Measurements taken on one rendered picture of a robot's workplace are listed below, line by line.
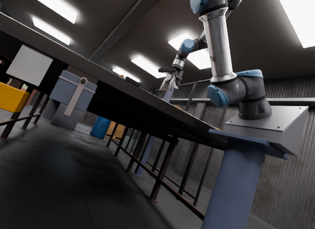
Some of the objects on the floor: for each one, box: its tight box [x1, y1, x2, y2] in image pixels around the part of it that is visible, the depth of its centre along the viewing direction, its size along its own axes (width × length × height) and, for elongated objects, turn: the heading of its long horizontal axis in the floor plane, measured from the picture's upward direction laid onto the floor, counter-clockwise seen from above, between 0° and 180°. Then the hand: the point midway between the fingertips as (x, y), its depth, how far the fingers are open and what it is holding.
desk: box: [42, 99, 83, 131], centre depth 553 cm, size 75×146×78 cm, turn 111°
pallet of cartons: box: [105, 121, 127, 141], centre depth 828 cm, size 91×127×75 cm
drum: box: [90, 115, 112, 139], centre depth 608 cm, size 54×54×82 cm
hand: (163, 92), depth 107 cm, fingers open, 14 cm apart
